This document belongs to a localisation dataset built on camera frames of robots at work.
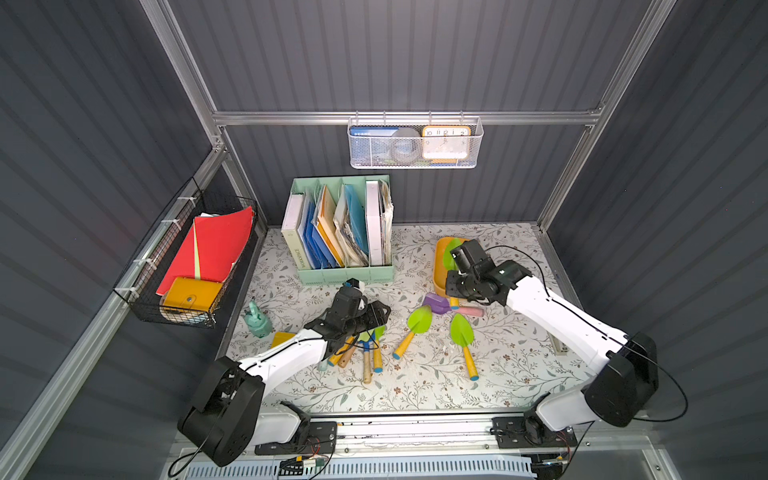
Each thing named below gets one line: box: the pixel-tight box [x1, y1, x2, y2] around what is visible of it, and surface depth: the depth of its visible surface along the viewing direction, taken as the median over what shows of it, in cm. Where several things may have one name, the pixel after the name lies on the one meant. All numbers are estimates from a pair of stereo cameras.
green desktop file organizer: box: [281, 175, 394, 284], surface depth 97 cm
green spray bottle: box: [245, 300, 273, 338], surface depth 89 cm
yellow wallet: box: [163, 277, 223, 312], surface depth 65 cm
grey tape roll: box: [391, 127, 422, 165], surface depth 89 cm
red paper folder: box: [156, 206, 254, 296], surface depth 76 cm
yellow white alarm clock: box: [422, 125, 472, 160], surface depth 90 cm
